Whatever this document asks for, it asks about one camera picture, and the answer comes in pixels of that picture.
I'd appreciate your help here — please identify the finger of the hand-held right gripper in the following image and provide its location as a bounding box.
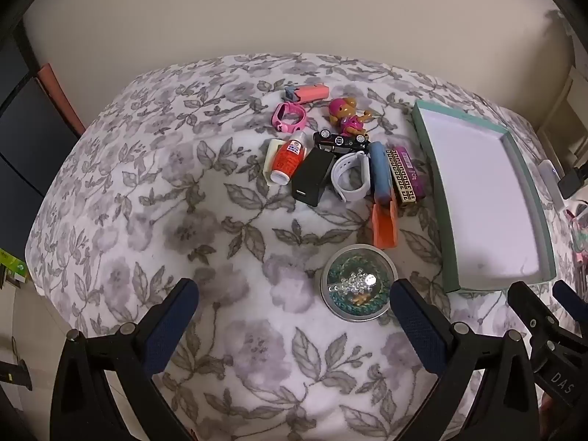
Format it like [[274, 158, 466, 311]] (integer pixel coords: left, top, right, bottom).
[[552, 279, 588, 331], [507, 280, 559, 363]]

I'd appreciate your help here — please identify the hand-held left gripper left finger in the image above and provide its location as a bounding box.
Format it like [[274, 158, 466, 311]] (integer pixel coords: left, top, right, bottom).
[[50, 278, 200, 441]]

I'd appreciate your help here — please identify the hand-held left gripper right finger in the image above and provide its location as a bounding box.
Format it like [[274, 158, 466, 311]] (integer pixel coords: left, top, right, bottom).
[[390, 278, 540, 441]]

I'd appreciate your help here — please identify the round tin of beads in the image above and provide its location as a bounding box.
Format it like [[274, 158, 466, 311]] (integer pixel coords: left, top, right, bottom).
[[320, 243, 398, 322]]

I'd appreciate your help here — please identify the teal shallow cardboard box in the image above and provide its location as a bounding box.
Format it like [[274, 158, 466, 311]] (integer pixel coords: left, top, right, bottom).
[[411, 100, 557, 294]]

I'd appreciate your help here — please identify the white wrist watch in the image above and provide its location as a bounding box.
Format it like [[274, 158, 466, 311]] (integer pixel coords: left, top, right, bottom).
[[331, 151, 372, 202]]

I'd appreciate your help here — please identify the gold patterned metal case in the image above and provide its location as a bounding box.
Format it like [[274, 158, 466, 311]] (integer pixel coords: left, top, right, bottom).
[[385, 148, 419, 205]]

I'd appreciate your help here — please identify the blue and orange toy gun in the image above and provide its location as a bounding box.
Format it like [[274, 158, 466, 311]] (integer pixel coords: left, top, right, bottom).
[[367, 141, 399, 250]]

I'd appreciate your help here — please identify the black charger block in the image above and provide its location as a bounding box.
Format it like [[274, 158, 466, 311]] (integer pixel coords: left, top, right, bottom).
[[291, 147, 335, 207]]

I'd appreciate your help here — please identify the cream plastic clip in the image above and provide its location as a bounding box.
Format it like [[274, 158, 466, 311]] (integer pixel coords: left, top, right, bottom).
[[263, 139, 288, 187]]

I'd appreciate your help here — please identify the orange bottle white cap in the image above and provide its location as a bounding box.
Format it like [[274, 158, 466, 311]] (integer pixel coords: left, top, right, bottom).
[[270, 131, 306, 185]]

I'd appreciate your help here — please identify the black toy car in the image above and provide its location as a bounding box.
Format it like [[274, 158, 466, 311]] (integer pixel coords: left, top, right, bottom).
[[312, 129, 368, 153]]

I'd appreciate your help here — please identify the toy dog figure pink cap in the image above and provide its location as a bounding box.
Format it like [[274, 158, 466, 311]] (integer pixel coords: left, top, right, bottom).
[[327, 96, 378, 141]]

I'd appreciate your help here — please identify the pink wrist watch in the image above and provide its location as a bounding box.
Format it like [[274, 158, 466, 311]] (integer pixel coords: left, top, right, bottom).
[[272, 101, 308, 136]]

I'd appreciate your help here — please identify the pink and blue case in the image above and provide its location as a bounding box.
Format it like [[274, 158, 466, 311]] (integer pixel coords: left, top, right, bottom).
[[282, 83, 330, 103]]

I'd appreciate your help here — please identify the clear cup with clutter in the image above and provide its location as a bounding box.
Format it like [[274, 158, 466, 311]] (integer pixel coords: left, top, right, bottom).
[[567, 207, 588, 267]]

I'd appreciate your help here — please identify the black power adapter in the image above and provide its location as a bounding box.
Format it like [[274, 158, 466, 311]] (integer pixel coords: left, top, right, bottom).
[[557, 168, 584, 200]]

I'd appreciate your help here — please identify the white power bank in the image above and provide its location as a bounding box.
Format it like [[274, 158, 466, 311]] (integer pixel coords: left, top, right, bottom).
[[537, 158, 568, 209]]

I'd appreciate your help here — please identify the green packet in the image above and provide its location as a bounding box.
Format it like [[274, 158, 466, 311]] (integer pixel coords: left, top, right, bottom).
[[0, 248, 31, 290]]

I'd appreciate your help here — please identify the cream wooden shelf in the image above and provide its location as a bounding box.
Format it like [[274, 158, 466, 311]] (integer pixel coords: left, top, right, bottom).
[[537, 64, 588, 171]]

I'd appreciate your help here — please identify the dark cabinet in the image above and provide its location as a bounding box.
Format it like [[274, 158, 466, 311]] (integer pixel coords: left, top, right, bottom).
[[0, 32, 83, 262]]

